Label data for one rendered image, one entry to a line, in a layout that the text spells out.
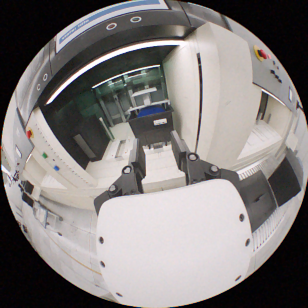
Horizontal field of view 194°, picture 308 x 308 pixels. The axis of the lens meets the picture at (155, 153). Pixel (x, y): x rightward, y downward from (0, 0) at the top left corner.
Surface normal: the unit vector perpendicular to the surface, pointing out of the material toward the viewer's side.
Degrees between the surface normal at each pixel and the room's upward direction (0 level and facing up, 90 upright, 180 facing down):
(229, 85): 90
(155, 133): 93
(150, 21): 90
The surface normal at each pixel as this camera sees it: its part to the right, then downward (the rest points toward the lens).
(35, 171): 0.98, -0.20
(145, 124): 0.05, 0.74
